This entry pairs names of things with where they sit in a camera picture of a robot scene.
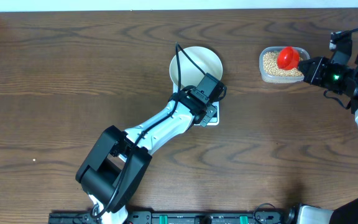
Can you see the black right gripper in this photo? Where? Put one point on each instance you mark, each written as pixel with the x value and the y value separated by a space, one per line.
pixel 314 77

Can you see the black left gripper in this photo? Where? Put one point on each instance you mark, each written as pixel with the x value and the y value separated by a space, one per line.
pixel 204 120

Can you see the red plastic measuring scoop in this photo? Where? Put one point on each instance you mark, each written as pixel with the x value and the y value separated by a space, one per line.
pixel 288 58

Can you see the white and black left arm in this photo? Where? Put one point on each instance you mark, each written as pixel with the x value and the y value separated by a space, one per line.
pixel 115 166

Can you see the white digital kitchen scale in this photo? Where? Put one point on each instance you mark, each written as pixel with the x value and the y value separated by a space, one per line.
pixel 215 119

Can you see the white ceramic bowl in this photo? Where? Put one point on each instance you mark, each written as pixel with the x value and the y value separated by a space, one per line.
pixel 204 58

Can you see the clear plastic container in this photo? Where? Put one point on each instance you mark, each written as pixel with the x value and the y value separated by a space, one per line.
pixel 275 79

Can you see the pile of soybeans in container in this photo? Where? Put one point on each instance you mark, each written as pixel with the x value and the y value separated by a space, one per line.
pixel 270 66

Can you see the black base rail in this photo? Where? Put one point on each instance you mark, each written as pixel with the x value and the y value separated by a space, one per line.
pixel 145 217

